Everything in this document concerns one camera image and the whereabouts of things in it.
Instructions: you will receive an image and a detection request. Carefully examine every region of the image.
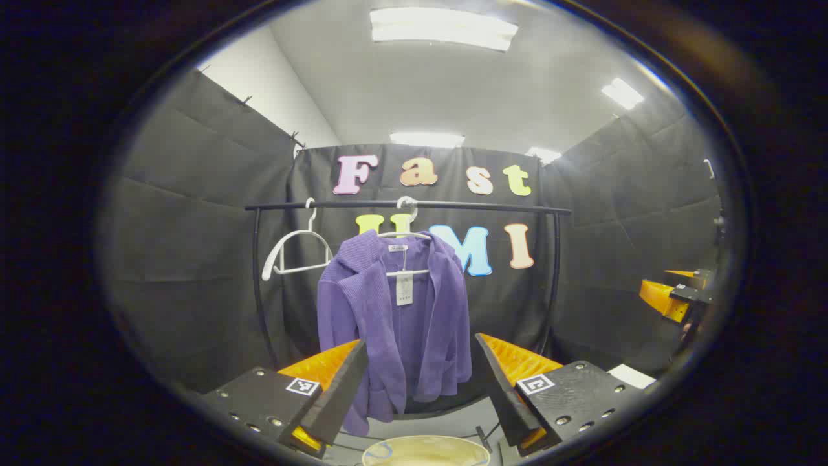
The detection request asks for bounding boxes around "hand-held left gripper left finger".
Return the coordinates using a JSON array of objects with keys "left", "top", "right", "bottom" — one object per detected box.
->
[{"left": 197, "top": 338, "right": 369, "bottom": 460}]

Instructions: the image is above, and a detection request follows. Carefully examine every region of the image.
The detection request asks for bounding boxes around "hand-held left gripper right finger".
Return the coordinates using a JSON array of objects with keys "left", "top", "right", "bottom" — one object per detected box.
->
[{"left": 474, "top": 332, "right": 649, "bottom": 457}]

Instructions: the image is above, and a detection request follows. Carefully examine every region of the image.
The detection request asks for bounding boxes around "purple knit cardigan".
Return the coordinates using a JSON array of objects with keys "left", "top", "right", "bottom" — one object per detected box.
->
[{"left": 317, "top": 230, "right": 473, "bottom": 436}]

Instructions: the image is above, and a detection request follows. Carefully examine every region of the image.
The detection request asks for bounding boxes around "beige laundry hamper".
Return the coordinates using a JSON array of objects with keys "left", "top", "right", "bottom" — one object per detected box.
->
[{"left": 361, "top": 435, "right": 492, "bottom": 466}]

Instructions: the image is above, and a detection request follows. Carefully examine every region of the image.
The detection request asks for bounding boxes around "white clothes hanger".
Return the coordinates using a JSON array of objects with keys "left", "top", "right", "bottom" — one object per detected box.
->
[
  {"left": 378, "top": 196, "right": 433, "bottom": 278},
  {"left": 262, "top": 197, "right": 334, "bottom": 281}
]

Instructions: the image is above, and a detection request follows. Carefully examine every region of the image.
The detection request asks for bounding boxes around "black clothes rack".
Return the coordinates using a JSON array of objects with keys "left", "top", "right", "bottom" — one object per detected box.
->
[{"left": 245, "top": 199, "right": 573, "bottom": 454}]

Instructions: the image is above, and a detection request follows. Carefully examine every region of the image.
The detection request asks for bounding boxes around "black backdrop cloth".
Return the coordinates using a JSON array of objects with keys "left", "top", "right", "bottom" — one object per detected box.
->
[{"left": 103, "top": 68, "right": 725, "bottom": 415}]

